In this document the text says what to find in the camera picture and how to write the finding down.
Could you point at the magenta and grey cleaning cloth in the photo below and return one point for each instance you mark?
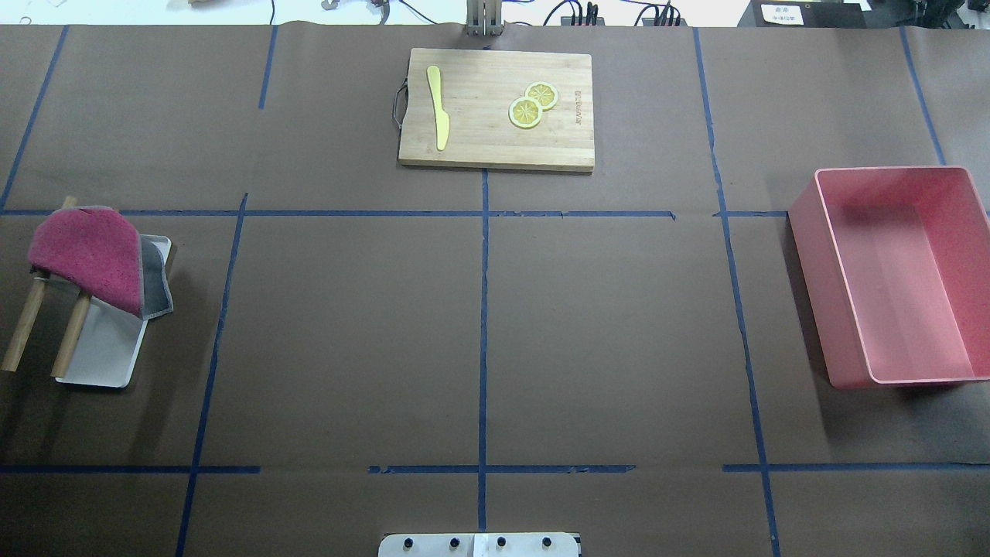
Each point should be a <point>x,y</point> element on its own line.
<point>98,250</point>

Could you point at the yellow plastic knife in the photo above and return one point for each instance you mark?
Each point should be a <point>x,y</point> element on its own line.
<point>442,119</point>

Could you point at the front lemon slice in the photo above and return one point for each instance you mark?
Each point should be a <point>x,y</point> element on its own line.
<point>525,112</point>

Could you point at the lemon slice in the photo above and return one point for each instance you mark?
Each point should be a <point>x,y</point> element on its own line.
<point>525,112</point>
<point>545,94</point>

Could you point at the bamboo cutting board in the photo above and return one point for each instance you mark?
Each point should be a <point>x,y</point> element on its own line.
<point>478,87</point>

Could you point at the rear lemon slice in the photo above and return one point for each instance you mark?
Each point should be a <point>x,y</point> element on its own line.
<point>545,94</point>

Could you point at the white tray wooden towel rack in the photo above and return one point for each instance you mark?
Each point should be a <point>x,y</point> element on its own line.
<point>100,343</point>

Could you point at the pink plastic bin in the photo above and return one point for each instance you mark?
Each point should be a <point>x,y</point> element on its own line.
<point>896,264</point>

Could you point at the aluminium frame post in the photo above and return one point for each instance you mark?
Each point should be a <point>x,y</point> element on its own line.
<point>484,18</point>

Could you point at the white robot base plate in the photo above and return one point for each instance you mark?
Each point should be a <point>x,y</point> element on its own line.
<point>537,543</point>

